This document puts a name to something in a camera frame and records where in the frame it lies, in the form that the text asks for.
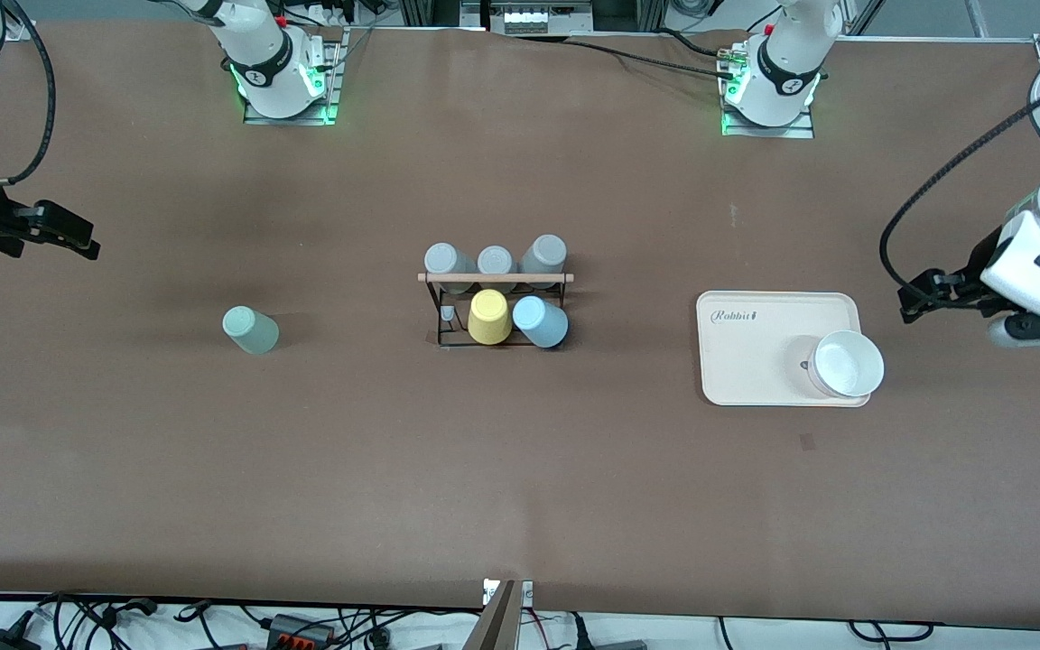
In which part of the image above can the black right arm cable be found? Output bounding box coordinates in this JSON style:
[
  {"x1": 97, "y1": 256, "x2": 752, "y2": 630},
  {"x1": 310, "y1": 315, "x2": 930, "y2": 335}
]
[{"x1": 0, "y1": 0, "x2": 57, "y2": 187}]

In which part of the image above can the white bowl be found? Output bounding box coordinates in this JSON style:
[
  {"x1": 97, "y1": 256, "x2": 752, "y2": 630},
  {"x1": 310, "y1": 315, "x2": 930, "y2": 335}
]
[{"x1": 807, "y1": 330, "x2": 886, "y2": 399}]

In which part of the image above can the black floor cable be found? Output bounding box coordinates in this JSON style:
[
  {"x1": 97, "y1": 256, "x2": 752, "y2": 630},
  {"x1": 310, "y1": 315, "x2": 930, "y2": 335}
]
[
  {"x1": 719, "y1": 617, "x2": 936, "y2": 645},
  {"x1": 32, "y1": 591, "x2": 160, "y2": 650}
]

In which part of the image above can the black orange connector box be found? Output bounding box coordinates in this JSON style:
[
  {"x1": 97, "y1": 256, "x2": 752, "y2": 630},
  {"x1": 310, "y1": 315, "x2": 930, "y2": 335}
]
[{"x1": 267, "y1": 614, "x2": 336, "y2": 647}]

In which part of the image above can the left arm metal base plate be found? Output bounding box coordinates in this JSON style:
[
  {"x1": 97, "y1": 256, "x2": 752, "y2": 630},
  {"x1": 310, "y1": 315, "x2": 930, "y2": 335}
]
[{"x1": 720, "y1": 41, "x2": 816, "y2": 139}]

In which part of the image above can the black braided table cable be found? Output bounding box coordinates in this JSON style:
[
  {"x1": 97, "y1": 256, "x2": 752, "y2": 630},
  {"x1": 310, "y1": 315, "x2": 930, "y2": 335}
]
[{"x1": 520, "y1": 34, "x2": 738, "y2": 78}]

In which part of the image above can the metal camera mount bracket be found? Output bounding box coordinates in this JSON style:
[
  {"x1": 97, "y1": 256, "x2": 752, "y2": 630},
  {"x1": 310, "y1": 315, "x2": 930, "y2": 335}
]
[{"x1": 466, "y1": 578, "x2": 534, "y2": 650}]

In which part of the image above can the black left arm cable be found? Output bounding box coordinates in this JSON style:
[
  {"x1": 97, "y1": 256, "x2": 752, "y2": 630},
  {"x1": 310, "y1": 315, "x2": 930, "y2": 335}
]
[{"x1": 879, "y1": 81, "x2": 1040, "y2": 303}]

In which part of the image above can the grey plastic cup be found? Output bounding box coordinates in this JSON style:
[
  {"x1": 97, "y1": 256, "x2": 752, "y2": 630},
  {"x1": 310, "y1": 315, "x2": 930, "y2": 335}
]
[
  {"x1": 423, "y1": 242, "x2": 478, "y2": 294},
  {"x1": 518, "y1": 234, "x2": 569, "y2": 290},
  {"x1": 477, "y1": 246, "x2": 517, "y2": 292}
]

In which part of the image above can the pale pink serving tray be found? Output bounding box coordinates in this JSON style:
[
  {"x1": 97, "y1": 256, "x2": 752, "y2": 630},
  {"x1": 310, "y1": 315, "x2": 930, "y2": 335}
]
[{"x1": 696, "y1": 290, "x2": 873, "y2": 408}]

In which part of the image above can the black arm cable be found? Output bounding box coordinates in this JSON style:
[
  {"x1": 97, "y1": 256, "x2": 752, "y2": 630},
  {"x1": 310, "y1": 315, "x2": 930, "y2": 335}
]
[
  {"x1": 879, "y1": 81, "x2": 1040, "y2": 303},
  {"x1": 0, "y1": 0, "x2": 57, "y2": 187}
]

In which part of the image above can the black wire cup rack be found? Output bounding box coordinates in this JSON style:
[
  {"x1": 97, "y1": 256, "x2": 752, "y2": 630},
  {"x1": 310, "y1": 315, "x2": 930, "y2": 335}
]
[{"x1": 417, "y1": 271, "x2": 575, "y2": 351}]

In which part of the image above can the yellow plastic cup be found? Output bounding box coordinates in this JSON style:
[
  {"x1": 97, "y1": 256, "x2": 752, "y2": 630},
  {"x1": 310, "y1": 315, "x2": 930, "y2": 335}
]
[{"x1": 468, "y1": 289, "x2": 514, "y2": 347}]

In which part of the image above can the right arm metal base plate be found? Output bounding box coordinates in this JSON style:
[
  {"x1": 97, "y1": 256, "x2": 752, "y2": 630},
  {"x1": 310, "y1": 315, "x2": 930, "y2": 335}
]
[{"x1": 243, "y1": 27, "x2": 342, "y2": 125}]

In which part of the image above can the light blue plastic cup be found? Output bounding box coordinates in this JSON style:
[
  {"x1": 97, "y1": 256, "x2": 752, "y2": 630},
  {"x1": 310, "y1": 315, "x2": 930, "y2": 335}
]
[{"x1": 512, "y1": 295, "x2": 570, "y2": 349}]

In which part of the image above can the mint green plastic cup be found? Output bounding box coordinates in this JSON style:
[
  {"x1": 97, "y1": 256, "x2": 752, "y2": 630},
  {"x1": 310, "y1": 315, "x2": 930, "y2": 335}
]
[{"x1": 222, "y1": 306, "x2": 280, "y2": 355}]

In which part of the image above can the grey electrical terminal block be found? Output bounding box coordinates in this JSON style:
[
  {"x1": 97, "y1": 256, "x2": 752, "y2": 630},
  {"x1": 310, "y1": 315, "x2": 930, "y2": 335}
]
[{"x1": 488, "y1": 0, "x2": 593, "y2": 35}]

